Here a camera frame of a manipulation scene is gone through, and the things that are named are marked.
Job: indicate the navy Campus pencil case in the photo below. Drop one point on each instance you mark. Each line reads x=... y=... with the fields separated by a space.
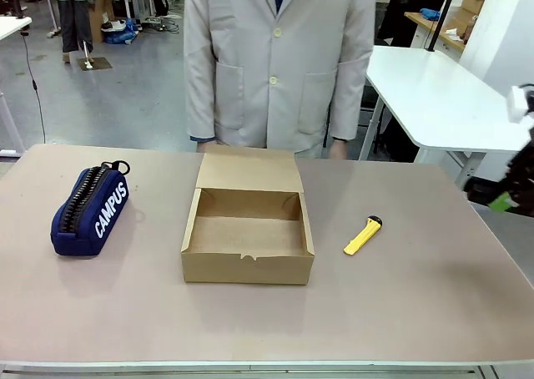
x=104 y=212

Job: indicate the brown cardboard box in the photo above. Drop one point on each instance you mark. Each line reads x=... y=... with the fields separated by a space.
x=246 y=266

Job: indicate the small white table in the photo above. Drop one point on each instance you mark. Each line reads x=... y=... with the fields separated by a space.
x=10 y=26

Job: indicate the metal floor plate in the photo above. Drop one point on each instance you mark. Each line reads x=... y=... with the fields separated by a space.
x=95 y=64

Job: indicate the blue cloth item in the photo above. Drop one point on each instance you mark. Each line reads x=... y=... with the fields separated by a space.
x=429 y=13

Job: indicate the background person grey trousers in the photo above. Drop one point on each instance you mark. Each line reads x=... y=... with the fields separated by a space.
x=73 y=20

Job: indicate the blue bag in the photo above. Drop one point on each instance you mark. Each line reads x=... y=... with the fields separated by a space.
x=121 y=34

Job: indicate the person's left forearm beige sleeve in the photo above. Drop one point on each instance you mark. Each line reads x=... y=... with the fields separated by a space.
x=346 y=103

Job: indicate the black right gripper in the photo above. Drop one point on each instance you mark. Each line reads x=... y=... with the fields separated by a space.
x=521 y=170

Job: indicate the large white table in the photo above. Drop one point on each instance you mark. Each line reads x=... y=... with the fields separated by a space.
x=438 y=103

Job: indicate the yellow utility knife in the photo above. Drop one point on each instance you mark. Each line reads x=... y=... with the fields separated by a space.
x=361 y=239

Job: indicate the beige lab coat torso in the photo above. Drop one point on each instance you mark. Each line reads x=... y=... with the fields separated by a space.
x=271 y=62

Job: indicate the person's right forearm beige sleeve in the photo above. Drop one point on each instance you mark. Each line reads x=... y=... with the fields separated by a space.
x=200 y=103

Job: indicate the person's left hand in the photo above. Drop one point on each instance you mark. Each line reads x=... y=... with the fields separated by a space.
x=338 y=149

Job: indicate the wooden workbench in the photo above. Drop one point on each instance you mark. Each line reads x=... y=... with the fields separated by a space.
x=440 y=34

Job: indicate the dark clothed background figure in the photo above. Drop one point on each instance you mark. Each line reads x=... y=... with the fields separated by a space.
x=400 y=16

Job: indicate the stacked cardboard boxes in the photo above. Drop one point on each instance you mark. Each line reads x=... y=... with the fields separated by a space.
x=471 y=3

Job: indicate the cardboard box on floor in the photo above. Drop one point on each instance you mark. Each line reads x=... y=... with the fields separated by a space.
x=96 y=20

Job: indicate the person's right hand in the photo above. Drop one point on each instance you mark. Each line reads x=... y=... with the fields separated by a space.
x=202 y=148

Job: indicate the black stand pole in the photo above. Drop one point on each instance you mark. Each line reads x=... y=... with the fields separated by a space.
x=443 y=16

